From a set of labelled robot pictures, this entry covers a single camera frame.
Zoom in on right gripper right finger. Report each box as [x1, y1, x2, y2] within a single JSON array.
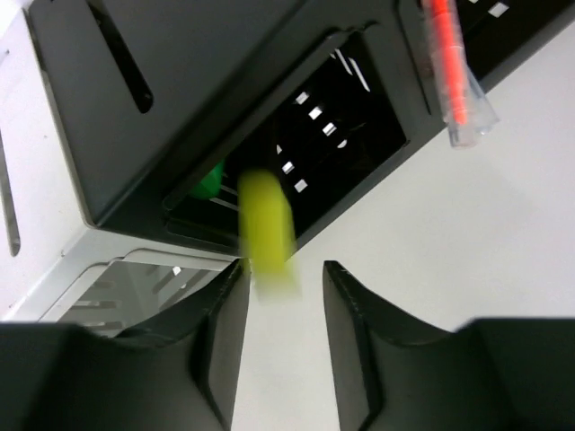
[[323, 260, 574, 430]]

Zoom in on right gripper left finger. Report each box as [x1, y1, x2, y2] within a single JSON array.
[[1, 260, 250, 430]]

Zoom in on yellow highlighter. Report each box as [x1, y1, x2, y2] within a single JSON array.
[[238, 170, 300, 303]]

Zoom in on green highlighter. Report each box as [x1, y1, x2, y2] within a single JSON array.
[[189, 161, 225, 200]]

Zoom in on pink thin highlighter pen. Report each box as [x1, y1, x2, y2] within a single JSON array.
[[421, 1, 478, 148]]

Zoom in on white slotted pen holder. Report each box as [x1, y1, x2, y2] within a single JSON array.
[[1, 1, 231, 337]]

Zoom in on black slotted pen holder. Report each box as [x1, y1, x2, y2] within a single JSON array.
[[26, 0, 575, 261]]

